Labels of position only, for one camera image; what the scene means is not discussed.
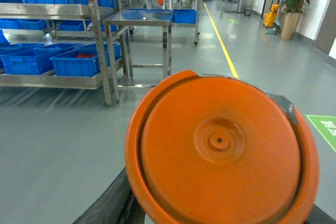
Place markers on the yellow mop bucket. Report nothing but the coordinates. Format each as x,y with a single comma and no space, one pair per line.
270,17

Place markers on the potted plant tan pot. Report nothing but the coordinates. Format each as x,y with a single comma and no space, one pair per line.
292,10

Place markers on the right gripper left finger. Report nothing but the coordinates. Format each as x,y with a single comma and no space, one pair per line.
117,204

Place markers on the steel shelf rack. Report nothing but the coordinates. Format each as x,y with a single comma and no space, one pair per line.
46,14

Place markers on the steel work table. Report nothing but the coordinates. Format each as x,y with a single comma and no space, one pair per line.
140,47

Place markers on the orange cylindrical cap 4680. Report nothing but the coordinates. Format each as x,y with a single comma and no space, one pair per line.
216,149

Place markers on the blue bin with red parts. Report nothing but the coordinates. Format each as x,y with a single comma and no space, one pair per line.
82,61

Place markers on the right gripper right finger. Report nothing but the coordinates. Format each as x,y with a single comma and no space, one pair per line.
318,216

